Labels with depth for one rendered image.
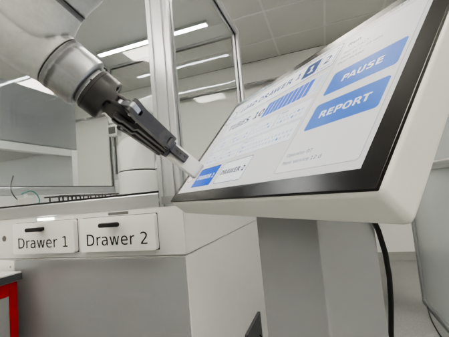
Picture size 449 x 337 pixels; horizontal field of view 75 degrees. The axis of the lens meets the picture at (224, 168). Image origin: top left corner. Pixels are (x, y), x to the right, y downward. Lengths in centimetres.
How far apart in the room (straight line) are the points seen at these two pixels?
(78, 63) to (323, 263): 46
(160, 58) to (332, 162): 81
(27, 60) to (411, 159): 50
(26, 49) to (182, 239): 62
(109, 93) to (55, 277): 86
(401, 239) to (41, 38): 401
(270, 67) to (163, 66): 347
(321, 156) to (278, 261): 27
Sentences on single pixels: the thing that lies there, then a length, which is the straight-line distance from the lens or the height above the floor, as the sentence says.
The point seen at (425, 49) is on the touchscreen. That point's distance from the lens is 34.
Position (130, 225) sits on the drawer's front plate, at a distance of 98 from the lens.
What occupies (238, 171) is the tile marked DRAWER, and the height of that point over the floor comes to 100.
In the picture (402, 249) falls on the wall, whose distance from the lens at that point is 418.
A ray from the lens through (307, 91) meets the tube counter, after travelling 46.
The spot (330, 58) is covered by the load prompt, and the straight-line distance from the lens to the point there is 50.
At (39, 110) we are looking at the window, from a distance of 134.
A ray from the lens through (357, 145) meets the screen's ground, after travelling 28.
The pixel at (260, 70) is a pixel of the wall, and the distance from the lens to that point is 442.
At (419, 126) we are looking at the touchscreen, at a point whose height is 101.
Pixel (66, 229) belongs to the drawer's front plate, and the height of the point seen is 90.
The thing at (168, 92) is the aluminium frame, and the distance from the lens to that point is 97.
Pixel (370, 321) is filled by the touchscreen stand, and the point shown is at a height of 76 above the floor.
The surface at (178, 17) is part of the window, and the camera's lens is 120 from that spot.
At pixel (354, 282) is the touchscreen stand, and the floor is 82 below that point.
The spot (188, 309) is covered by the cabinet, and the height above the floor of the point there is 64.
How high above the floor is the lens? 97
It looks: 5 degrees up
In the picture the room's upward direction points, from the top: 5 degrees counter-clockwise
